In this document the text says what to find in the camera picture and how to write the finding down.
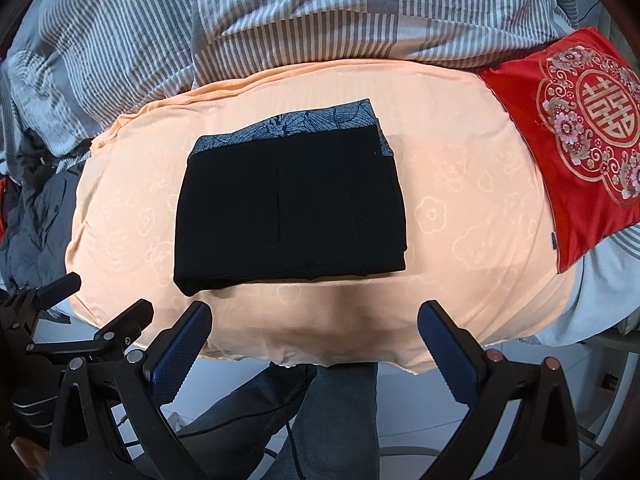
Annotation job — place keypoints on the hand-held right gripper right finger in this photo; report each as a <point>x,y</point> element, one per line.
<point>450,355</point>

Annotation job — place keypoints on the light blue bed sheet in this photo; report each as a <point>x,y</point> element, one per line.
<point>600,300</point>

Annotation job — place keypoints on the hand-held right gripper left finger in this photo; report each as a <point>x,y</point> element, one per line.
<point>182,355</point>

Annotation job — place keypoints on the grey white striped duvet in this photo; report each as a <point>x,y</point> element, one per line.
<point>300,5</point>

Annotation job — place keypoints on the black pants with grey waistband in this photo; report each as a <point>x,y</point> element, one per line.
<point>290,220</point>

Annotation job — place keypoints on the grey jacket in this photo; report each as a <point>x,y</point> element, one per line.
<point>40,225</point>

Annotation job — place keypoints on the red embroidered cushion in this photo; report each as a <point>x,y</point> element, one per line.
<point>575,185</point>

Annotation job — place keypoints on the peach blanket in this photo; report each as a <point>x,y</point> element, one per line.
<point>450,240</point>

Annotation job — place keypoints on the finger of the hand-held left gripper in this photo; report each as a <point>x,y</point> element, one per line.
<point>57,284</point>
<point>127,316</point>

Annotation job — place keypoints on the person's right leg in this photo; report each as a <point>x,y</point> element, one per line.
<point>340,420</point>

